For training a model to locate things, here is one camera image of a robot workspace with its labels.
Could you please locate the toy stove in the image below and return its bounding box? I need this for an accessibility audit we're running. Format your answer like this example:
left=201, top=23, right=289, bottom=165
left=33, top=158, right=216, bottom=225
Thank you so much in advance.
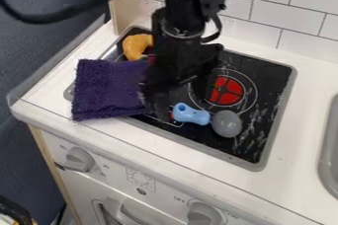
left=63, top=26, right=297, bottom=173

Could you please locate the toy sink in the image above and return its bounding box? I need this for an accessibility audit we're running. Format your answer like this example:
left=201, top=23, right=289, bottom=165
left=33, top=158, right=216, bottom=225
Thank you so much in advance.
left=316, top=93, right=338, bottom=201

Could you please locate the orange toy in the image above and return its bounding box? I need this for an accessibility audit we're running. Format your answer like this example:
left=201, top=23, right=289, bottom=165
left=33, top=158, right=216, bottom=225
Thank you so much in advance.
left=121, top=33, right=155, bottom=61

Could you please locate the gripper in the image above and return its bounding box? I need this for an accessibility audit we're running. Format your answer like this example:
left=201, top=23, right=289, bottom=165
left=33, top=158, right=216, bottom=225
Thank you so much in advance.
left=142, top=31, right=225, bottom=123

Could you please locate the purple cloth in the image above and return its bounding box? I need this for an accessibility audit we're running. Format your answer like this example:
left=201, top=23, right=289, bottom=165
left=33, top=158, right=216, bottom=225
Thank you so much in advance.
left=69, top=58, right=151, bottom=122

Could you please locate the blue handled gray spoon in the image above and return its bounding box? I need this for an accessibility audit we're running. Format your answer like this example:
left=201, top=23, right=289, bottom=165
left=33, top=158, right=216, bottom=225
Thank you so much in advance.
left=171, top=102, right=245, bottom=139

